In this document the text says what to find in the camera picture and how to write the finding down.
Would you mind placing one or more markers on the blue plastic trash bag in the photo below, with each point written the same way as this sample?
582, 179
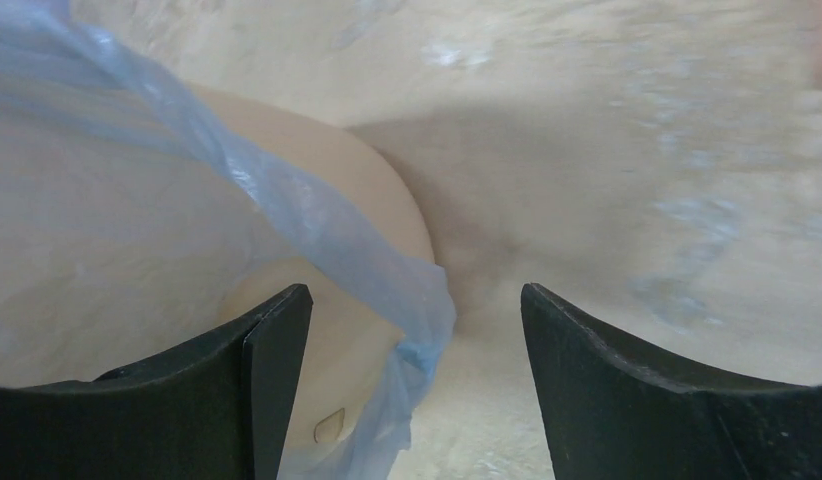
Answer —
128, 211

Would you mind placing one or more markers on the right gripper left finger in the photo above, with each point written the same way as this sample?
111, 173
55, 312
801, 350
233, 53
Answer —
217, 406

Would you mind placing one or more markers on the beige paper trash bin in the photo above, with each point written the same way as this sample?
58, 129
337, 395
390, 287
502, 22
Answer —
382, 313

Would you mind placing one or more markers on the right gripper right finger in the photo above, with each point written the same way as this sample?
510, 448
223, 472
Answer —
617, 407

